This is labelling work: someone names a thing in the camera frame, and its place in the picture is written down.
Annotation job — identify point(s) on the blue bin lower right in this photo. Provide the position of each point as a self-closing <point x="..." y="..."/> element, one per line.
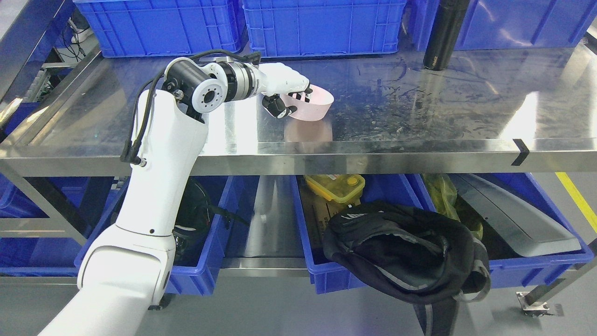
<point x="508" y="269"/>

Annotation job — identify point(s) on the grey plastic panel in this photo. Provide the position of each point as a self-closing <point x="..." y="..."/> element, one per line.
<point x="525" y="228"/>

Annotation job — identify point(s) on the blue bin lower left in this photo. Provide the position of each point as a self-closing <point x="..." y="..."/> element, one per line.
<point x="200" y="277"/>

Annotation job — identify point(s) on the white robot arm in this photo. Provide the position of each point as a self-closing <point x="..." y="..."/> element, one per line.
<point x="126" y="268"/>

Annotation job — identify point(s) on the blue crate top right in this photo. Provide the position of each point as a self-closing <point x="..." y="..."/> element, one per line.
<point x="523" y="24"/>

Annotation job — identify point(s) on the blue bin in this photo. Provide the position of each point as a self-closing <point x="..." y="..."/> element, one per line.
<point x="508" y="269"/>
<point x="328" y="276"/>
<point x="200" y="277"/>

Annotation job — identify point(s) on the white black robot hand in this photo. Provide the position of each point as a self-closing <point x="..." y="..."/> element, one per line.
<point x="274" y="80"/>

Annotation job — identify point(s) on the green plastic bag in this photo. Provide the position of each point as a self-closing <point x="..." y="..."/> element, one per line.
<point x="448" y="202"/>

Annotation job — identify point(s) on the steel shelf frame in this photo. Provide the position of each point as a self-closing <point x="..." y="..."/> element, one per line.
<point x="490" y="111"/>

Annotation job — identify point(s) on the blue crate top left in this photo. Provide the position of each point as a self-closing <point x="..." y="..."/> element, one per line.
<point x="147" y="28"/>

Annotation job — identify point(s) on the blue crate top middle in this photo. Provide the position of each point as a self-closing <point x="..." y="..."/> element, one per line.
<point x="327" y="28"/>

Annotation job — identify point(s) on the pink plastic bowl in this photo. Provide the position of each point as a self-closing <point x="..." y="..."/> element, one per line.
<point x="313" y="108"/>

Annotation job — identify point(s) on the black thermos bottle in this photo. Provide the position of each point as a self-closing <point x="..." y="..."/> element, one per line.
<point x="446" y="28"/>

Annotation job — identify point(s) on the yellow lunch box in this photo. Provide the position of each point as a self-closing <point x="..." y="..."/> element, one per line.
<point x="342" y="189"/>

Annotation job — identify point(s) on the blue bin lower middle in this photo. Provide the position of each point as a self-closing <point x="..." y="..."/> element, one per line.
<point x="328" y="276"/>

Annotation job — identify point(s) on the blue crate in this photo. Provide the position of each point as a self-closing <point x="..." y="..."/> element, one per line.
<point x="327" y="28"/>
<point x="523" y="24"/>
<point x="147" y="28"/>

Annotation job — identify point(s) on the black backpack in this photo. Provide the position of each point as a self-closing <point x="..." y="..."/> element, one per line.
<point x="414" y="255"/>

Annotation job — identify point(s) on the black helmet with visor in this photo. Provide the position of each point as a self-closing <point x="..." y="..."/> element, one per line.
<point x="192" y="223"/>

